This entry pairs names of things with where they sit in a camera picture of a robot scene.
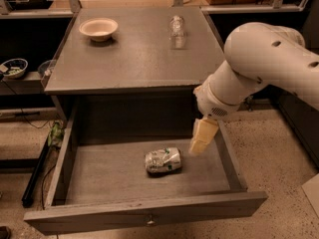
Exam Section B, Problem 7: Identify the black floor rail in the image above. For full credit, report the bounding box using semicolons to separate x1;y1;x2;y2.
21;141;50;208

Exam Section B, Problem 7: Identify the beige paper bowl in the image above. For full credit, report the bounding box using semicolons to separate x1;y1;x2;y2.
79;18;119;42

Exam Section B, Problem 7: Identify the grey side shelf left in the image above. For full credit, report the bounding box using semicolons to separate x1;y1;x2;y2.
0;72;43;96

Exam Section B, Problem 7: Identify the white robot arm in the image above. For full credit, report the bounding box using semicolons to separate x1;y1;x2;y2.
189;22;319;155

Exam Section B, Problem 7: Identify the clear plastic bottle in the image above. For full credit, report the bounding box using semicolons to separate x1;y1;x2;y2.
169;15;185;49

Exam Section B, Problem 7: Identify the blue patterned bowl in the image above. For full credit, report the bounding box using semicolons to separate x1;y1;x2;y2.
0;58;28;79

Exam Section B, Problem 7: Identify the green chip bag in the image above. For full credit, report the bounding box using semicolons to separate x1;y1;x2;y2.
47;121;65;148

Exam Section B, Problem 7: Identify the grey cabinet counter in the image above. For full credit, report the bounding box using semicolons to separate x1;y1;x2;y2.
43;6;230;124

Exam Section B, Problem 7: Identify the grey bowl on shelf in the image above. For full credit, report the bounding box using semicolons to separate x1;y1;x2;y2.
37;60;56;77

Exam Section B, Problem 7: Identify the metal drawer knob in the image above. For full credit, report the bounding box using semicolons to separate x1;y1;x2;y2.
147;214;156;226

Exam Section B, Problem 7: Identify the open grey top drawer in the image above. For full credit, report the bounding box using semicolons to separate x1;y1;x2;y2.
24;96;267;235

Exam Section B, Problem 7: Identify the black cable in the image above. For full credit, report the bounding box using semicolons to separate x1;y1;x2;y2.
2;80;54;129

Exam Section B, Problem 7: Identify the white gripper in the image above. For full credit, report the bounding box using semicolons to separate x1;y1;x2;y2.
189;77;239;155

